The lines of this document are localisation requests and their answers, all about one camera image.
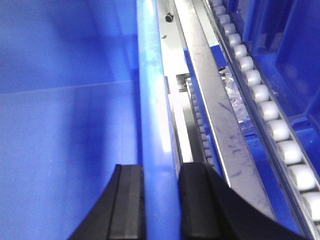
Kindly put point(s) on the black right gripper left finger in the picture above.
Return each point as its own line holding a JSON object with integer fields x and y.
{"x": 119, "y": 213}

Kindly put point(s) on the clear plastic wrap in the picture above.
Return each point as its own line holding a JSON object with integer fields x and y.
{"x": 235, "y": 98}

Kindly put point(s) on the light blue front bin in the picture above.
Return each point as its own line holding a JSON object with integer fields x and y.
{"x": 82, "y": 89}

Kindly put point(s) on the steel divider rail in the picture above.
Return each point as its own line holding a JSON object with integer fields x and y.
{"x": 235, "y": 160}

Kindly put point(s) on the white roller track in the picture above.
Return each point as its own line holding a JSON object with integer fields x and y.
{"x": 296, "y": 174}

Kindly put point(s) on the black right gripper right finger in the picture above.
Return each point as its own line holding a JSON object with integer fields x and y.
{"x": 211, "y": 210}

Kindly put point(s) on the lower small roller track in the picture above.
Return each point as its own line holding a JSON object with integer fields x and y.
{"x": 199, "y": 143}

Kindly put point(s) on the lower right blue bin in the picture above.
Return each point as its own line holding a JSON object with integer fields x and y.
{"x": 283, "y": 37}

